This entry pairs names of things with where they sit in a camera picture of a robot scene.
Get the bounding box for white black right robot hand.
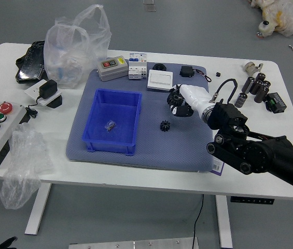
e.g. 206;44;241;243
166;82;212;119

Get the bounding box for big black gear nut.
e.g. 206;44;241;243
167;92;188;107

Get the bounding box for small black gear nut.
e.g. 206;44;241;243
159;120;172;132

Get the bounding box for grey control box coloured buttons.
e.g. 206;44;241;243
0;92;29;171

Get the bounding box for small black servo module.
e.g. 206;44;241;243
179;65;195;78

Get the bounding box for white table leg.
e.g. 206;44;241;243
24;183;52;236
215;195;234;248

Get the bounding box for white circuit breaker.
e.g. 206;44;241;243
128;52;148;81

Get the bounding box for blue-grey padded mat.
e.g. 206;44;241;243
65;61;214;173

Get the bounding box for purple white label card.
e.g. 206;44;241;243
212;155;225;176

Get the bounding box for crumpled clear plastic bag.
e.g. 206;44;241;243
0;123;55;210

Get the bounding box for black module with green terminals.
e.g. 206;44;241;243
264;92;287;114

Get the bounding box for blue plastic bin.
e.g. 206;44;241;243
81;88;144;157

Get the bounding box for clear plastic piece on floor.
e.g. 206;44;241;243
143;0;157;12

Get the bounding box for black table height control panel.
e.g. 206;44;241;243
230;196;275;204

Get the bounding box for plastic-wrapped yellow white bundle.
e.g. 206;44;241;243
248;0;293;39

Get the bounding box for large clear plastic bag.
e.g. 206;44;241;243
43;4;113;90

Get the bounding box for black block under socket plate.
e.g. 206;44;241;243
46;95;64;109

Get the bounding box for black power adapter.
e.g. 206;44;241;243
37;79;58;101

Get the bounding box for white socket plate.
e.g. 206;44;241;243
23;79;63;107

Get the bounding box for black plastic tray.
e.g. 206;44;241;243
15;40;49;84

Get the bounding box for red black wire lead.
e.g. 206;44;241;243
192;68;213;83

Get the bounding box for white wall switch panel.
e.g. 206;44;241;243
146;69;175;92

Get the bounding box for grey push button switch box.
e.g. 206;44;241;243
96;56;130;82

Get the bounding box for black cable under table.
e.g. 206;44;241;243
192;193;204;249

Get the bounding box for black adapter cord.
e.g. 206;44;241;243
25;97;42;119

